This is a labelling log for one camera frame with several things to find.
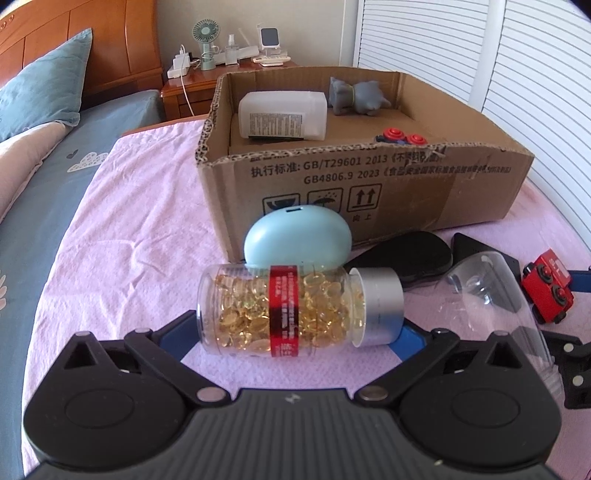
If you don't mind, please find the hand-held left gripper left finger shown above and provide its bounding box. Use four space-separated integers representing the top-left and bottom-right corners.
62 310 232 407

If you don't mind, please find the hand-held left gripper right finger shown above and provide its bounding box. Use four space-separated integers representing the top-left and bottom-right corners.
353 323 533 407

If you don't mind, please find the wooden nightstand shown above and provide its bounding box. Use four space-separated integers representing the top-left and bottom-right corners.
160 57 301 122

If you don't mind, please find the clear plastic jar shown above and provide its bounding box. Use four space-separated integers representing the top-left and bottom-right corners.
436 251 567 400

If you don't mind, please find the white desktop box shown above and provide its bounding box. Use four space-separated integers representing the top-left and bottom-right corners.
214 45 260 64

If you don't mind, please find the clear bottle of yellow capsules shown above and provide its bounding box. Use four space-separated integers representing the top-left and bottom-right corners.
197 263 405 359

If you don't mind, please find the large blue pillow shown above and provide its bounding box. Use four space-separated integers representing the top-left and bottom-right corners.
0 28 93 144

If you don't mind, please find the red toy train car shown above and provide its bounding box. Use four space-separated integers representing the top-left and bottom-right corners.
520 248 577 326

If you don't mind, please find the pink table cloth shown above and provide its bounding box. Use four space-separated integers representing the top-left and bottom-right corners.
21 117 591 467

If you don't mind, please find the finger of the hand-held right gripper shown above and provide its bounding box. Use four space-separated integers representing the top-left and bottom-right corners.
571 267 591 296
540 327 591 411

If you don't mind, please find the white louvred closet door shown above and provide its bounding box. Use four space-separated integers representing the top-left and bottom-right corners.
480 0 591 234
353 0 504 112

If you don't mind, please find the white translucent plastic bottle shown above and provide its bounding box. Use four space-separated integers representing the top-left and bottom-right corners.
238 90 330 141

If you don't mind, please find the light blue egg-shaped case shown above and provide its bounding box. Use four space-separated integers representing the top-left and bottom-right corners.
243 206 353 269

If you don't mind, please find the small toy locomotive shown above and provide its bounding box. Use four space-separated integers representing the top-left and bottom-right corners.
372 127 430 147

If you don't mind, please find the wooden bed headboard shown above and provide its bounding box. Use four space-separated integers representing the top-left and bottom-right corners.
0 0 165 112

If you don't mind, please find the grey animal toy figure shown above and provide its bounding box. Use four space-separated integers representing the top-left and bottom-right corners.
327 76 389 116

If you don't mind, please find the pink floral quilt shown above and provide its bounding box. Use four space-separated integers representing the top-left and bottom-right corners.
0 121 70 223

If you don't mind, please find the white charging cable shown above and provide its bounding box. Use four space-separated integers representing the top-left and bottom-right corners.
180 69 195 120

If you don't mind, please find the white device with screen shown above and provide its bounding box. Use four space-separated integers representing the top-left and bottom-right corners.
257 26 280 59

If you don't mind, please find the green desk fan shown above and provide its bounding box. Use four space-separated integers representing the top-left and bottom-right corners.
191 17 223 71

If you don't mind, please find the brown cardboard box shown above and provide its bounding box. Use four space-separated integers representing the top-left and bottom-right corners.
194 66 534 262

